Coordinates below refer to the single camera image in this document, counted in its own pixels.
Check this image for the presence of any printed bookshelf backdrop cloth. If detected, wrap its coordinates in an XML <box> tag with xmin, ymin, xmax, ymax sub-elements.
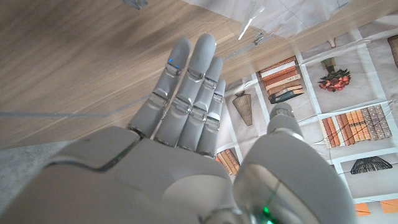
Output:
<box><xmin>214</xmin><ymin>12</ymin><xmax>398</xmax><ymax>224</ymax></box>

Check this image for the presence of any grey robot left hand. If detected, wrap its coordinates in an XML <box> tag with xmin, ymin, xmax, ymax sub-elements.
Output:
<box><xmin>123</xmin><ymin>0</ymin><xmax>149</xmax><ymax>10</ymax></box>

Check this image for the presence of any clear plastic bag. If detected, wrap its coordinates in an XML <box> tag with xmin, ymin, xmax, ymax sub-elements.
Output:
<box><xmin>182</xmin><ymin>0</ymin><xmax>354</xmax><ymax>41</ymax></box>

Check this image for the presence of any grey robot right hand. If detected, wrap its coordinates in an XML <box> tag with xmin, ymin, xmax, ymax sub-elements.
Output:
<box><xmin>0</xmin><ymin>32</ymin><xmax>358</xmax><ymax>224</ymax></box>

